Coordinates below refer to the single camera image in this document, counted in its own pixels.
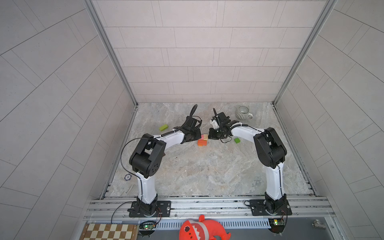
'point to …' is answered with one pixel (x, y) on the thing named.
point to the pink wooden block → (202, 137)
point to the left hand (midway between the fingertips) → (203, 133)
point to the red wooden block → (201, 142)
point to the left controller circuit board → (147, 227)
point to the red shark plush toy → (202, 229)
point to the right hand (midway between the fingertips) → (207, 136)
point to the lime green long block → (163, 127)
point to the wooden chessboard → (110, 231)
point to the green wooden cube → (237, 140)
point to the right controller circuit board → (277, 225)
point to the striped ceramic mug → (243, 113)
